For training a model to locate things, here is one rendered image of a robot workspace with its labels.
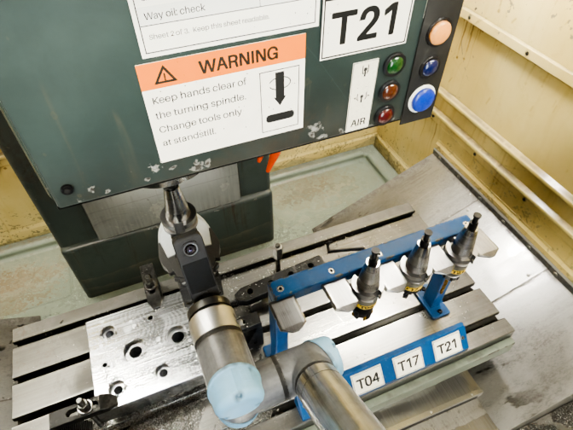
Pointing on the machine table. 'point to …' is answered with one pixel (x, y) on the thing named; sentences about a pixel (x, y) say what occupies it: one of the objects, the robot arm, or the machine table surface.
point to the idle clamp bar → (269, 281)
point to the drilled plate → (173, 304)
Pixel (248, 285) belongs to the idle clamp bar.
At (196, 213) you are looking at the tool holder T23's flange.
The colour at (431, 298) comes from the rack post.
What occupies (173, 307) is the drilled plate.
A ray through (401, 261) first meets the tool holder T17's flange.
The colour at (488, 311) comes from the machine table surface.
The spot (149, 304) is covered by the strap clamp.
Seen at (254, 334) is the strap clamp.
